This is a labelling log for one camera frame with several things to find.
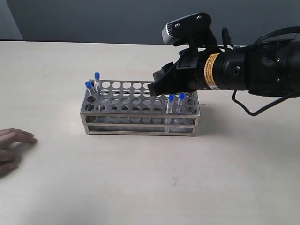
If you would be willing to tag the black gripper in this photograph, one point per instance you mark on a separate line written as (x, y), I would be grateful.
(210, 69)

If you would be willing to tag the blue capped tube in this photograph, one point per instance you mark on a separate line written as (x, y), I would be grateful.
(97, 85)
(169, 108)
(90, 88)
(181, 103)

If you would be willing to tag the blue capped tube front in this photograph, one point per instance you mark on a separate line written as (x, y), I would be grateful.
(169, 108)

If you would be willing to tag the bare human hand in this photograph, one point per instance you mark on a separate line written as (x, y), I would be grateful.
(7, 138)

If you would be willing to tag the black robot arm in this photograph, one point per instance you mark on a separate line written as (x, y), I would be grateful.
(270, 67)

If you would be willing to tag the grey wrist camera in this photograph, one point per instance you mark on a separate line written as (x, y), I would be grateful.
(193, 30)

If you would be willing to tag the blue capped tube back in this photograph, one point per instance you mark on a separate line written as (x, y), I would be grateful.
(97, 85)

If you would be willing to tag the stainless steel test tube rack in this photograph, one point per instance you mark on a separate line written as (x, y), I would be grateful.
(127, 108)

